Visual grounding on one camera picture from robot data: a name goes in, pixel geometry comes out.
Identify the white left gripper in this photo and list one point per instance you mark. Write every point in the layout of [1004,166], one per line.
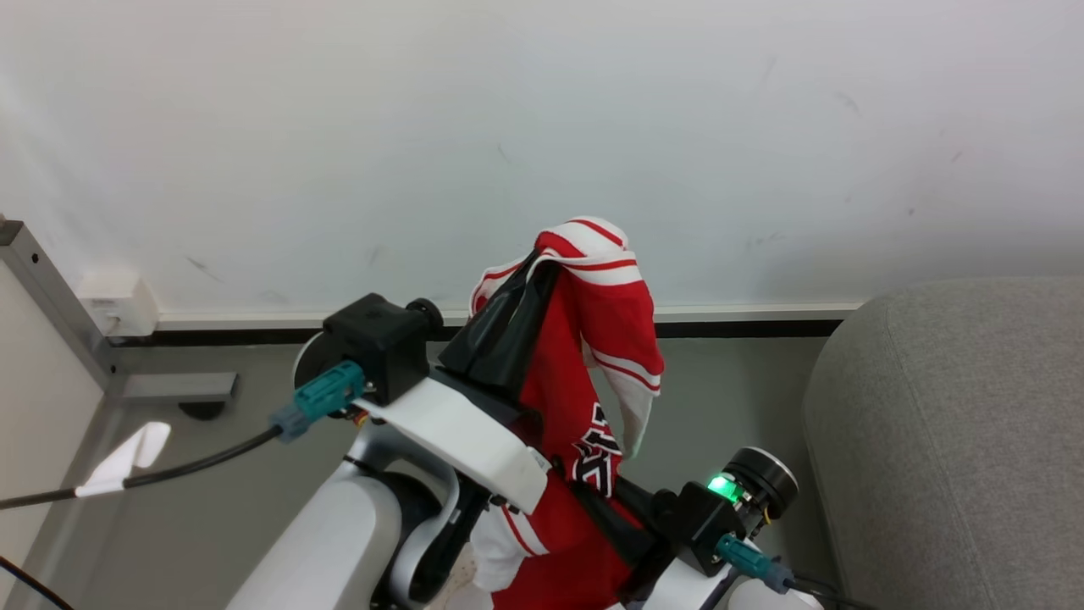
[461,436]

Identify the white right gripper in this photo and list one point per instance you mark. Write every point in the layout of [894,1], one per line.
[677,593]

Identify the red white sports jersey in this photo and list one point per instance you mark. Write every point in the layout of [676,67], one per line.
[593,339]

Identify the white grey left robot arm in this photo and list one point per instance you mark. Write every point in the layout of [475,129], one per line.
[339,534]

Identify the black white baseboard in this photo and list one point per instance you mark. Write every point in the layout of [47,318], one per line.
[745,320]

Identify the grey table leg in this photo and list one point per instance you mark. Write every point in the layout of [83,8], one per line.
[174,386]

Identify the grey fabric sofa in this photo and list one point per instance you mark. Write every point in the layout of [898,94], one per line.
[957,440]

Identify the beige door panel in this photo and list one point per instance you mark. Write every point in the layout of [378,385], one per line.
[34,407]

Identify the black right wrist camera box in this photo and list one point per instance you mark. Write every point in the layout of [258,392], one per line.
[699,525]

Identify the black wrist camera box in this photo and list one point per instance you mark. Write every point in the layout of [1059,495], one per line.
[699,525]
[381,339]

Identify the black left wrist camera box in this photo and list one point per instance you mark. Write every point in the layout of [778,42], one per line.
[381,339]

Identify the white wall socket box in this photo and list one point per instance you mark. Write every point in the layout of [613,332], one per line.
[118,305]

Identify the grey metal door frame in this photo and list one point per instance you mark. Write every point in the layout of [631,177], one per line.
[42,280]

